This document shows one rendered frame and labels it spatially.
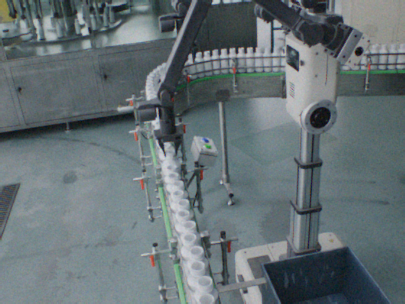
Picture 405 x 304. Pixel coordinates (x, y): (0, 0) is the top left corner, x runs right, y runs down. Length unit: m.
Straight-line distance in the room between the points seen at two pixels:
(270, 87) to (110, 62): 2.13
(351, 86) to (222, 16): 3.87
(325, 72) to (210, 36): 5.01
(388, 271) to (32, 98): 3.75
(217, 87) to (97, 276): 1.50
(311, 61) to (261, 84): 1.33
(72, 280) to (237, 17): 4.88
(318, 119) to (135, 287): 1.56
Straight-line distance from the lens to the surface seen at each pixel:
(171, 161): 1.59
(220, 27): 6.70
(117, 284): 2.82
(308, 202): 2.11
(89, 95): 4.78
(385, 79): 3.14
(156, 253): 1.30
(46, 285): 2.97
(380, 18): 5.41
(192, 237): 1.23
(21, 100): 4.89
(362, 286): 1.51
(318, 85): 1.78
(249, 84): 3.04
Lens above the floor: 1.93
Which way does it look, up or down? 28 degrees down
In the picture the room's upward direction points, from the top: 5 degrees counter-clockwise
